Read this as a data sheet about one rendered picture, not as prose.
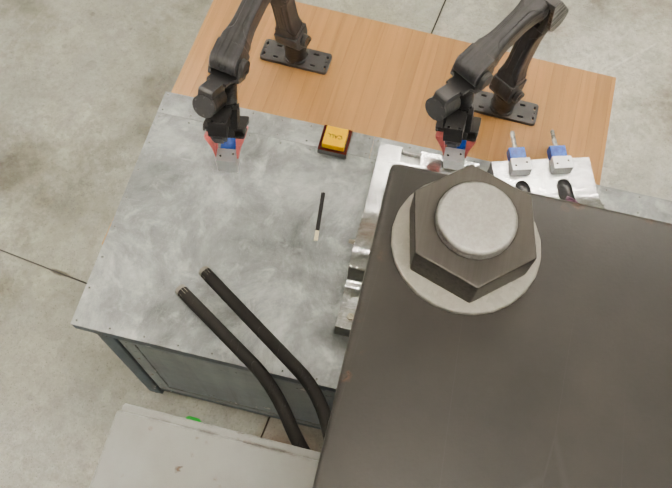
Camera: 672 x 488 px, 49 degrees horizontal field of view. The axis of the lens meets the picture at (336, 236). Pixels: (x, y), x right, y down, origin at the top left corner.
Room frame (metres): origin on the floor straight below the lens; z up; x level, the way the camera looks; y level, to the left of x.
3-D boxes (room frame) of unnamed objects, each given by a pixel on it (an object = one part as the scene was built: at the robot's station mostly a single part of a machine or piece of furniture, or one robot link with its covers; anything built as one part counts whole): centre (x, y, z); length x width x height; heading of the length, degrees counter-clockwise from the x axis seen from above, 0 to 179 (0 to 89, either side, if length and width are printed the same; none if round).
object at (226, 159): (0.97, 0.28, 0.92); 0.13 x 0.05 x 0.05; 178
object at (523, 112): (1.20, -0.44, 0.84); 0.20 x 0.07 x 0.08; 77
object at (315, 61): (1.34, 0.14, 0.84); 0.20 x 0.07 x 0.08; 77
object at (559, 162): (1.04, -0.57, 0.86); 0.13 x 0.05 x 0.05; 6
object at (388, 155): (0.75, -0.18, 0.87); 0.50 x 0.26 x 0.14; 169
